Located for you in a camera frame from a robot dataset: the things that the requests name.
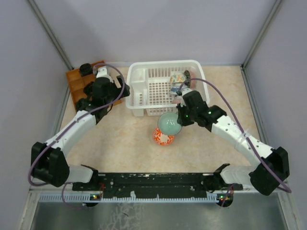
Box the yellow flower white bowl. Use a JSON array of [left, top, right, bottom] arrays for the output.
[[170, 72, 187, 84]]

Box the green striped bowl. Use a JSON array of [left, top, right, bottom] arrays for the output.
[[158, 112, 182, 136]]

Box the aluminium frame rail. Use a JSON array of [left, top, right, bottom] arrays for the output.
[[29, 186, 291, 195]]

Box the black cup back left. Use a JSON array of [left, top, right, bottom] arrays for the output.
[[79, 63, 93, 77]]

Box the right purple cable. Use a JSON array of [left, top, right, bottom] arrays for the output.
[[179, 78, 292, 208]]

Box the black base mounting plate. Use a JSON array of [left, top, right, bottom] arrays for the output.
[[72, 172, 230, 199]]

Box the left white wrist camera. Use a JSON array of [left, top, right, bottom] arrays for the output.
[[95, 67, 114, 82]]

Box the wooden compartment tray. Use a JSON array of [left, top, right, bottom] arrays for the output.
[[66, 61, 122, 111]]

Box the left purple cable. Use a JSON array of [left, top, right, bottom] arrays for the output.
[[28, 63, 126, 210]]

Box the blue flower white bowl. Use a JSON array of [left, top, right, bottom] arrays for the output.
[[169, 86, 181, 95]]

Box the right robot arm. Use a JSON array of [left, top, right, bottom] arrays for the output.
[[177, 89, 290, 196]]

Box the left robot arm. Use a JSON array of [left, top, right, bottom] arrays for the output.
[[27, 73, 130, 190]]

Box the white slotted cable duct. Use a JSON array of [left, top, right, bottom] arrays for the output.
[[38, 192, 225, 204]]

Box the black cup front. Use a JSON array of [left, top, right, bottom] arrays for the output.
[[75, 98, 89, 112]]

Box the purple cable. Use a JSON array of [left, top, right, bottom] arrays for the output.
[[179, 78, 292, 208], [28, 63, 126, 210]]

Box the red patterned white bowl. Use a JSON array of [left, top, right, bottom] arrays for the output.
[[153, 128, 175, 146]]

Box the black leaf pink bowl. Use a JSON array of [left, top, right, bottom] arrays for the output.
[[184, 70, 196, 89]]

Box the white plastic dish rack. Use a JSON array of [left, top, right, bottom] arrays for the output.
[[126, 60, 205, 117]]

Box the black orange cup middle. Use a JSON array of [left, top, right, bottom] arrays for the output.
[[83, 81, 94, 96]]

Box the pink patterned bowl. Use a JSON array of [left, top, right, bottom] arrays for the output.
[[172, 95, 182, 104]]

